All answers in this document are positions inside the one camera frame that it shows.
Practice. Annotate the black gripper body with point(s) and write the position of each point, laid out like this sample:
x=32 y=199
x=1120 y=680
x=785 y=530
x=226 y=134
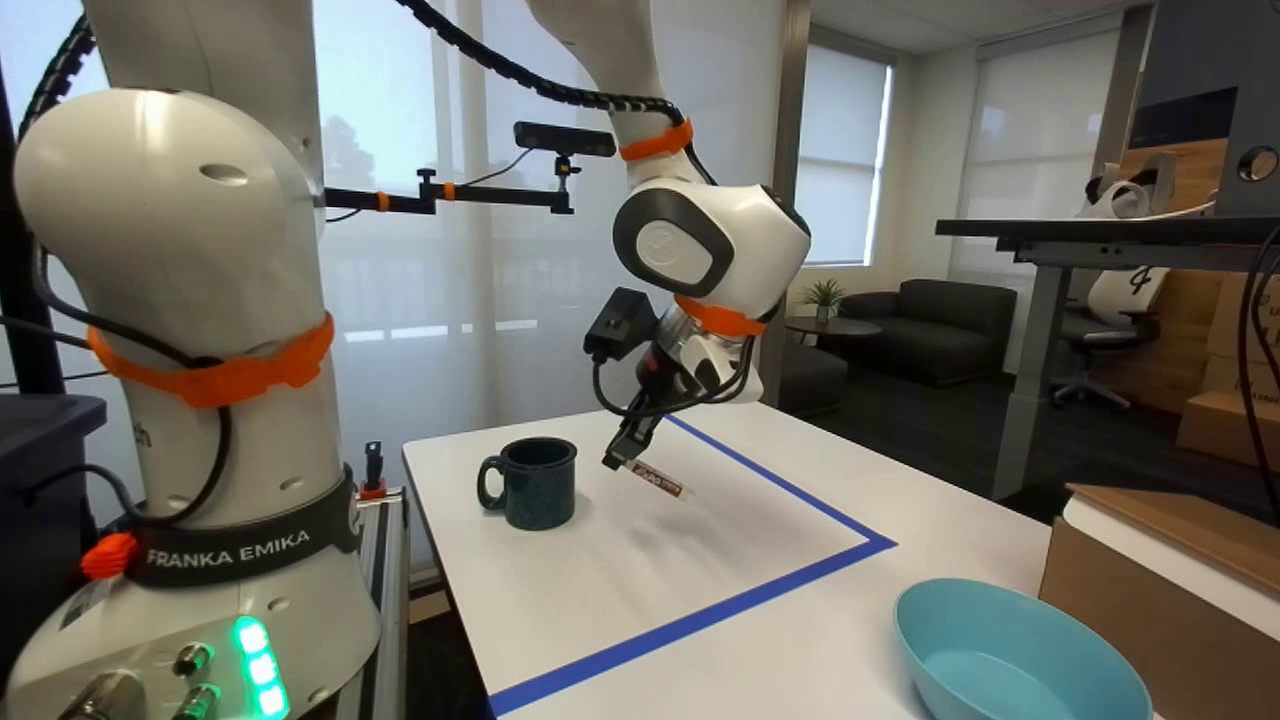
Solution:
x=679 y=362

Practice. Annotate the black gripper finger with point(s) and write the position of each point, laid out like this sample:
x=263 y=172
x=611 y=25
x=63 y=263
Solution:
x=624 y=437
x=664 y=407

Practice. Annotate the red marker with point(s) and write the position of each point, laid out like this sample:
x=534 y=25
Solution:
x=658 y=481

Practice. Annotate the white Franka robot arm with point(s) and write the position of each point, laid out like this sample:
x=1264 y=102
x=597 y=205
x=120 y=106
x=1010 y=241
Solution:
x=172 y=203

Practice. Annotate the dark green mug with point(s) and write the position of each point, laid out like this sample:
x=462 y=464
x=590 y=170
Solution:
x=534 y=502

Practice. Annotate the short blue tape strip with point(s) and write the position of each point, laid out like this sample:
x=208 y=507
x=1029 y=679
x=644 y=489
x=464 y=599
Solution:
x=800 y=489

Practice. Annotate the round dark coffee table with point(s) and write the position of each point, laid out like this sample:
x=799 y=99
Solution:
x=834 y=330

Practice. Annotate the small potted plant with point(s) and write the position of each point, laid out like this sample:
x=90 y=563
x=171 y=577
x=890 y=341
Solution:
x=825 y=298

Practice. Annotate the long blue tape strip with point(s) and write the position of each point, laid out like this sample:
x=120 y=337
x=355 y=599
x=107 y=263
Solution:
x=692 y=616

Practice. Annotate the small black table clamp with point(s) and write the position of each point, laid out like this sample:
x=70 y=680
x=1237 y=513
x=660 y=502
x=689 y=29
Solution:
x=374 y=471

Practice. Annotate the dark grey sofa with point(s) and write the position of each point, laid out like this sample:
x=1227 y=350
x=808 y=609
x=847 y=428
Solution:
x=934 y=324

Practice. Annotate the blue plastic bowl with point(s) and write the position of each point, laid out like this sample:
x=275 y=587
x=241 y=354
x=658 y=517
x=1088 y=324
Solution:
x=961 y=626

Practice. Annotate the white office chair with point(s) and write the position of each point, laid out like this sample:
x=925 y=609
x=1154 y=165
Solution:
x=1112 y=315

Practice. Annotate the dark standing desk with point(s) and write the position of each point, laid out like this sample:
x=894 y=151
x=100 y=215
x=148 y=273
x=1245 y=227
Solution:
x=1104 y=236

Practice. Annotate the brown cardboard box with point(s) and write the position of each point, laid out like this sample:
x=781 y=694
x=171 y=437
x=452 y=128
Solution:
x=1132 y=626

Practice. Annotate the distant cardboard box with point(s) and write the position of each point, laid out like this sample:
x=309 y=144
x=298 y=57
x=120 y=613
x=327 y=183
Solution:
x=1233 y=415

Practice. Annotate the grey cabinet with wood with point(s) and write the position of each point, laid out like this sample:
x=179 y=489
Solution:
x=1200 y=83

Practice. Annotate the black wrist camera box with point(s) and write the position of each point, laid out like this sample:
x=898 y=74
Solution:
x=619 y=324

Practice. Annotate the black camera on boom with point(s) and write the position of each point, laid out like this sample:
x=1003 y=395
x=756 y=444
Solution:
x=563 y=134

